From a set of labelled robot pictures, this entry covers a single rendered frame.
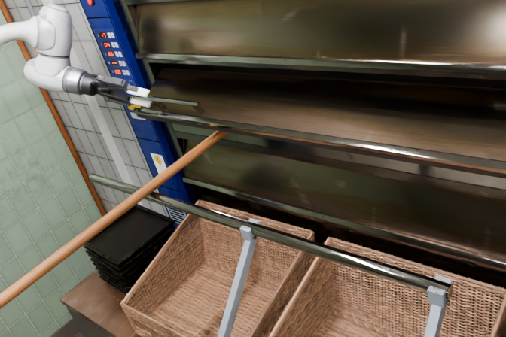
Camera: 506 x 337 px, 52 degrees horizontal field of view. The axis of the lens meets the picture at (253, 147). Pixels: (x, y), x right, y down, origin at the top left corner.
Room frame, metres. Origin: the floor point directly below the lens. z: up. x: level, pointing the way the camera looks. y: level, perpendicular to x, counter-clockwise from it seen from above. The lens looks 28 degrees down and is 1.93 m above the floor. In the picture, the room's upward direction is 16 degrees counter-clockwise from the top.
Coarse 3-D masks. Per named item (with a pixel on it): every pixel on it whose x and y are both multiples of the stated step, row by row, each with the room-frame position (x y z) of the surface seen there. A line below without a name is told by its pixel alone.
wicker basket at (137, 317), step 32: (192, 224) 1.70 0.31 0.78; (288, 224) 1.43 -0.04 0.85; (160, 256) 1.57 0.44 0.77; (224, 256) 1.63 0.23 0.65; (256, 256) 1.52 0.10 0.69; (288, 256) 1.42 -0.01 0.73; (160, 288) 1.54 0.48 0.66; (192, 288) 1.57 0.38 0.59; (224, 288) 1.52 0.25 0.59; (256, 288) 1.47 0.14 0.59; (288, 288) 1.24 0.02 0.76; (160, 320) 1.30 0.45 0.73; (192, 320) 1.40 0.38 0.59; (256, 320) 1.31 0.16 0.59
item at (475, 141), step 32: (160, 96) 1.71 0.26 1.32; (192, 96) 1.61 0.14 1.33; (224, 96) 1.51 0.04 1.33; (256, 96) 1.42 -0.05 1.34; (288, 96) 1.34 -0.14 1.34; (320, 96) 1.27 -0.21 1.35; (352, 96) 1.21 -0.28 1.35; (384, 96) 1.15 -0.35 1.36; (416, 96) 1.09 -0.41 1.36; (448, 96) 1.04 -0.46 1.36; (480, 96) 0.99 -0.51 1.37; (288, 128) 1.25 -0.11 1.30; (320, 128) 1.19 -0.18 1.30; (352, 128) 1.13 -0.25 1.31; (384, 128) 1.07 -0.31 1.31; (416, 128) 1.02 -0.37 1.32; (448, 128) 0.98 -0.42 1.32; (480, 128) 0.93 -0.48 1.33; (416, 160) 0.96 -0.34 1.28
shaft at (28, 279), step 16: (208, 144) 1.50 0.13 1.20; (192, 160) 1.45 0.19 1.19; (160, 176) 1.37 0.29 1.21; (144, 192) 1.31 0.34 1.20; (128, 208) 1.27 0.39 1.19; (96, 224) 1.21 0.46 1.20; (80, 240) 1.16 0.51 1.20; (64, 256) 1.12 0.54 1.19; (32, 272) 1.07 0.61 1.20; (16, 288) 1.04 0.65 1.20; (0, 304) 1.00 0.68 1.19
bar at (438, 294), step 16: (96, 176) 1.55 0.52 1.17; (128, 192) 1.41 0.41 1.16; (176, 208) 1.24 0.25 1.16; (192, 208) 1.20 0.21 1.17; (208, 208) 1.17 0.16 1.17; (224, 224) 1.10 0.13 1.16; (240, 224) 1.06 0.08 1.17; (256, 224) 1.04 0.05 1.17; (256, 240) 1.05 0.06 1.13; (272, 240) 0.99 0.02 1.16; (288, 240) 0.95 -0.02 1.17; (304, 240) 0.93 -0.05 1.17; (240, 256) 1.03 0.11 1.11; (320, 256) 0.88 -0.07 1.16; (336, 256) 0.86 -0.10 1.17; (352, 256) 0.84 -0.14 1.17; (240, 272) 1.00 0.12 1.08; (368, 272) 0.80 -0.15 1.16; (384, 272) 0.77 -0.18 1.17; (400, 272) 0.75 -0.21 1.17; (240, 288) 0.98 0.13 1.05; (416, 288) 0.72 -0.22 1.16; (432, 288) 0.70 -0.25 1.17; (448, 288) 0.69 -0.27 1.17; (432, 304) 0.69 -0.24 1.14; (448, 304) 0.67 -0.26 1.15; (224, 320) 0.94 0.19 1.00; (432, 320) 0.67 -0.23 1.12; (224, 336) 0.92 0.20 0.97; (432, 336) 0.65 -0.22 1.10
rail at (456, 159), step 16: (144, 112) 1.67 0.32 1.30; (160, 112) 1.61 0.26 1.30; (224, 128) 1.39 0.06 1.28; (240, 128) 1.34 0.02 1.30; (256, 128) 1.30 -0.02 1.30; (272, 128) 1.26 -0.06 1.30; (336, 144) 1.10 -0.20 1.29; (352, 144) 1.07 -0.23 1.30; (368, 144) 1.04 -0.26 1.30; (384, 144) 1.02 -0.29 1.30; (432, 160) 0.93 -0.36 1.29; (448, 160) 0.90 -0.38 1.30; (464, 160) 0.88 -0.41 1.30; (480, 160) 0.86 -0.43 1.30; (496, 160) 0.84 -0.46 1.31
